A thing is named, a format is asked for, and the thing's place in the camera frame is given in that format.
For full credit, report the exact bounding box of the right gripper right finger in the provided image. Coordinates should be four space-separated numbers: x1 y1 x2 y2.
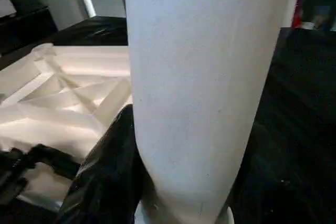
227 122 297 224

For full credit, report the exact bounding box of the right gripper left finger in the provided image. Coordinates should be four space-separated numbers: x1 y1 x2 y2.
55 104 154 224

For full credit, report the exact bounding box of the white plastic table leg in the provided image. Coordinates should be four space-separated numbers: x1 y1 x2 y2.
123 0 297 224

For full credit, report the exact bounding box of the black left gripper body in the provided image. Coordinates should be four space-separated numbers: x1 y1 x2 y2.
0 148 28 205

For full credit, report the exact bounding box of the white plastic table top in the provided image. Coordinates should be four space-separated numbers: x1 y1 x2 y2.
0 43 133 211

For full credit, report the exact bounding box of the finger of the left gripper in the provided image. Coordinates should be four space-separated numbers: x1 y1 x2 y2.
26 144 82 180

